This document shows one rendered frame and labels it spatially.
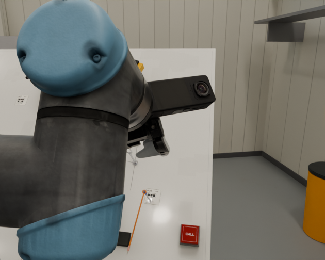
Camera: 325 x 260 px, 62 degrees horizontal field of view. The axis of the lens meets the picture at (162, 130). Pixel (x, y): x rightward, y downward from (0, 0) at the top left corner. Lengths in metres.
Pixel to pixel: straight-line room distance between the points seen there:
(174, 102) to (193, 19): 3.61
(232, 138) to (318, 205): 2.00
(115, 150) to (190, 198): 0.68
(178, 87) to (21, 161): 0.23
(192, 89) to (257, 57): 3.93
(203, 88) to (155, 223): 0.57
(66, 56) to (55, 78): 0.02
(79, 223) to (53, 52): 0.12
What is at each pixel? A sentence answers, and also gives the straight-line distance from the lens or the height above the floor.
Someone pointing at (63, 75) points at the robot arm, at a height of 1.57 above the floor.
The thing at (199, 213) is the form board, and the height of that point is 1.12.
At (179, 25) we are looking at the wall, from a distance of 3.91.
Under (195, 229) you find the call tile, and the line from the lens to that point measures 0.83.
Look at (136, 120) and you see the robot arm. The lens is 0.31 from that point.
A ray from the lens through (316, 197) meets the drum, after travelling 2.71.
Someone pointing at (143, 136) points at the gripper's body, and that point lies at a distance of 0.39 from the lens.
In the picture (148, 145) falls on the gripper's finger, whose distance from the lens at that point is 0.45.
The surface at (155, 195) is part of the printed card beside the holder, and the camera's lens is 0.89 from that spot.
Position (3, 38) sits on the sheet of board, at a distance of 3.82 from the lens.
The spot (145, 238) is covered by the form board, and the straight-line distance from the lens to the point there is 0.87.
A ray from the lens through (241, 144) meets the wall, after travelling 4.47.
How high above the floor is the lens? 1.59
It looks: 16 degrees down
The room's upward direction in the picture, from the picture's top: straight up
